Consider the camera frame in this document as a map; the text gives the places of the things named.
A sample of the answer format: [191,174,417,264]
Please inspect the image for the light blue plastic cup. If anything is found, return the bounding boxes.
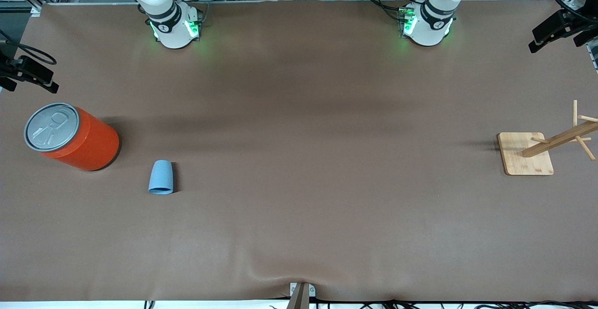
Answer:
[148,159,174,195]

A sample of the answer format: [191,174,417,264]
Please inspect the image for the large orange can container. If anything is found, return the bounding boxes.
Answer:
[23,102,121,172]

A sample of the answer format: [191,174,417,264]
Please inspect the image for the wooden mug tree rack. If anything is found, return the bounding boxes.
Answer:
[497,100,598,176]

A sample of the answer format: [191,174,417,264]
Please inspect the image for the brown table mat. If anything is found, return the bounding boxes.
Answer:
[0,0,598,303]

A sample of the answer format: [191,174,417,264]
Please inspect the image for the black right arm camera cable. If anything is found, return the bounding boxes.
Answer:
[0,30,57,65]

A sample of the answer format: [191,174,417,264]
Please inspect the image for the metal camera stand bracket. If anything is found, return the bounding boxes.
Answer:
[287,282,316,309]

